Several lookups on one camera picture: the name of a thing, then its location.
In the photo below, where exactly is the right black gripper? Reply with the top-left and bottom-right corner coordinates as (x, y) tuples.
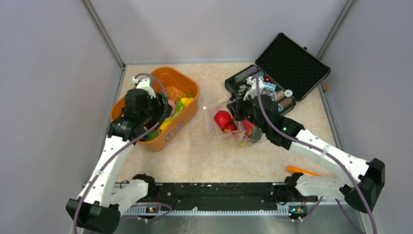
(226, 91), (268, 134)

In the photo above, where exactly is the red toy pepper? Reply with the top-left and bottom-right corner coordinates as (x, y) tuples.
(241, 119), (255, 138)

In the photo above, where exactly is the toy cherry tomato cluster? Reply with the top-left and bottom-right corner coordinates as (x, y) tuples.
(223, 122), (237, 133)

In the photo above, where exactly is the red toy tomato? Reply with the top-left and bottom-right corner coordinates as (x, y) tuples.
(213, 110), (232, 129)

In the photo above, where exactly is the clear zip top bag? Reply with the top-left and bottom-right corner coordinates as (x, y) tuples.
(203, 100), (263, 146)

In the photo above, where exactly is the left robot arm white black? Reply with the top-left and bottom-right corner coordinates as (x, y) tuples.
(66, 87), (171, 234)

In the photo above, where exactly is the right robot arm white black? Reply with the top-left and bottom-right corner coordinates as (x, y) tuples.
(227, 95), (385, 213)

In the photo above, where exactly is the orange plastic basket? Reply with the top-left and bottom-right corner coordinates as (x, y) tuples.
(105, 66), (200, 152)

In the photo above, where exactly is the black poker chip case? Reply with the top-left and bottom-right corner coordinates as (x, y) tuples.
(224, 33), (331, 115)

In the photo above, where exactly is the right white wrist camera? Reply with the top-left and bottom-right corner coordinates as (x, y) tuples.
(239, 76), (264, 101)

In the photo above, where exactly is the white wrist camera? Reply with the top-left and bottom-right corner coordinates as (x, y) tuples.
(239, 76), (264, 101)
(132, 77), (156, 98)

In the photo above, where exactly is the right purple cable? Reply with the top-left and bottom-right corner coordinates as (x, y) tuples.
(253, 75), (378, 234)

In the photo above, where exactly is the purple cable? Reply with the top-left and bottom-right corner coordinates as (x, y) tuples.
(253, 75), (378, 234)
(72, 73), (173, 234)

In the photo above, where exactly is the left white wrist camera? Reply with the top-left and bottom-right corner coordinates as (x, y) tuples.
(132, 77), (156, 98)

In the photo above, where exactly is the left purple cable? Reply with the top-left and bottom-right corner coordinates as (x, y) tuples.
(72, 73), (173, 234)

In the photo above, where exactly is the orange handled tool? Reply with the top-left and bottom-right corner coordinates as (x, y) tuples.
(286, 166), (320, 176)

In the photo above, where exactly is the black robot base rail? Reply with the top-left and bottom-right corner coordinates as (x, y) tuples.
(138, 182), (319, 212)

